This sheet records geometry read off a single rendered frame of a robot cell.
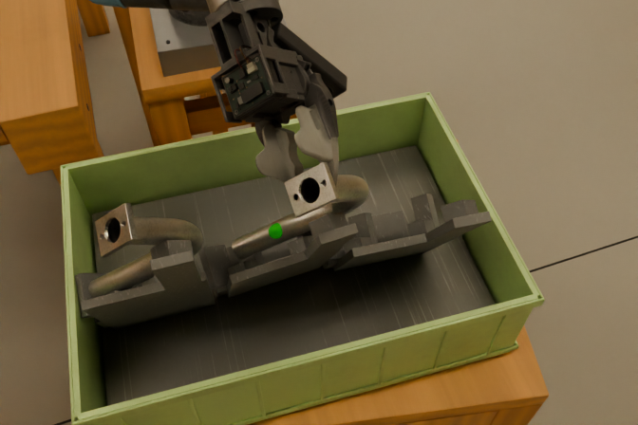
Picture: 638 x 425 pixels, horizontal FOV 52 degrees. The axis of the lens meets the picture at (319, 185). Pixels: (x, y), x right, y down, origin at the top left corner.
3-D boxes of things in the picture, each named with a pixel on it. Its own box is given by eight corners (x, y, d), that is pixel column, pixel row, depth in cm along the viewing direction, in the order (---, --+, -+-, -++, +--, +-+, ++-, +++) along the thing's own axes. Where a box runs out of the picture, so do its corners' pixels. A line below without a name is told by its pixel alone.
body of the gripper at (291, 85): (225, 130, 67) (191, 25, 69) (277, 132, 74) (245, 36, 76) (280, 97, 62) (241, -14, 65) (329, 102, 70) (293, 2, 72)
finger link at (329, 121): (307, 153, 68) (273, 83, 70) (316, 153, 70) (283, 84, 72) (340, 129, 66) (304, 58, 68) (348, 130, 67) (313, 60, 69)
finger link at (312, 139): (304, 195, 63) (266, 114, 66) (337, 192, 68) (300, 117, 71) (327, 179, 62) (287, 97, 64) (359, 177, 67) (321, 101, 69)
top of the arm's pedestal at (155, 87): (266, -12, 156) (265, -27, 153) (300, 76, 137) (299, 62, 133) (130, 10, 150) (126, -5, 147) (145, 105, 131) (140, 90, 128)
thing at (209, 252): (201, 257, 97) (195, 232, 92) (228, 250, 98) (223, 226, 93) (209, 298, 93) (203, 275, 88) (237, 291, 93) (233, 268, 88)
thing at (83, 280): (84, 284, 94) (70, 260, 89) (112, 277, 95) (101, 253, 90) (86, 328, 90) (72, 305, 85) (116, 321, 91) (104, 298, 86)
